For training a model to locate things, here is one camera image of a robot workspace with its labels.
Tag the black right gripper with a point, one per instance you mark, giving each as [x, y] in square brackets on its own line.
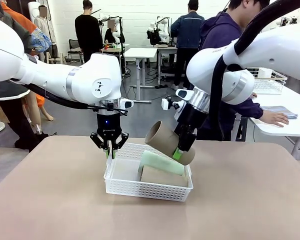
[190, 120]

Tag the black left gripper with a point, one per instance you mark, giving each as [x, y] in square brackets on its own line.
[109, 125]

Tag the brown paper cup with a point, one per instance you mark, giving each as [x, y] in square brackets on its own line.
[162, 140]
[162, 180]

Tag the pale green cup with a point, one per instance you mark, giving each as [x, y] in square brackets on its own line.
[160, 162]

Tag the white perforated plastic basket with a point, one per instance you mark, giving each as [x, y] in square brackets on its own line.
[145, 190]

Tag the lavender grey cloth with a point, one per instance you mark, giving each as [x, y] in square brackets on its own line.
[282, 111]

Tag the person's right forearm purple sleeve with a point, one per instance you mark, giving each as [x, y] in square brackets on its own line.
[251, 110]

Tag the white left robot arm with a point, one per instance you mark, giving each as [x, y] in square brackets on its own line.
[40, 72]

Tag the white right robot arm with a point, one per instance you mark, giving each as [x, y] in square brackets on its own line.
[277, 50]

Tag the person's right hand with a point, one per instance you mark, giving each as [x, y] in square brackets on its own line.
[275, 118]

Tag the black power strip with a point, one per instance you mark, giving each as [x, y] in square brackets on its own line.
[162, 86]

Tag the wood top desk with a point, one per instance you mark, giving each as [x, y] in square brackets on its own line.
[112, 50]

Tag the white standing desk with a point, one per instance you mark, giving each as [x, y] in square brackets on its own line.
[140, 52]

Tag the grey robot desk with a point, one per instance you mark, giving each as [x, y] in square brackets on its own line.
[165, 50]

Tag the white wooden step stool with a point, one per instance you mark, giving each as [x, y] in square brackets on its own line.
[55, 59]

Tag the black mesh chair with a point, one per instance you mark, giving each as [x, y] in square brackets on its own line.
[75, 45]

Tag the black pole stand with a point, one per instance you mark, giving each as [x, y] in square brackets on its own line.
[121, 37]

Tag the seated person in black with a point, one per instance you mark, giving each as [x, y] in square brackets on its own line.
[111, 36]

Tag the white side table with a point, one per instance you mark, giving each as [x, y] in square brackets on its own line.
[295, 127]

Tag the person in blue jacket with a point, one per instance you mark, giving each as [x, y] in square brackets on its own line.
[187, 32]

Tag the person in black clothes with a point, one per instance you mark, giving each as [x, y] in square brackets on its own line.
[88, 32]

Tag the white and black background robot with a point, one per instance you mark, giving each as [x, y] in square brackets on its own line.
[157, 32]

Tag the person in purple jacket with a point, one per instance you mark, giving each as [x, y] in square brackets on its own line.
[222, 27]

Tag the mannequin in orange clothes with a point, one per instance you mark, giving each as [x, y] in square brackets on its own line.
[41, 41]

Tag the figure in white shirt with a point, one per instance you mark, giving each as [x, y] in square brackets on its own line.
[43, 22]

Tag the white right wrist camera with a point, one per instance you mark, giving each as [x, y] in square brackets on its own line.
[168, 103]

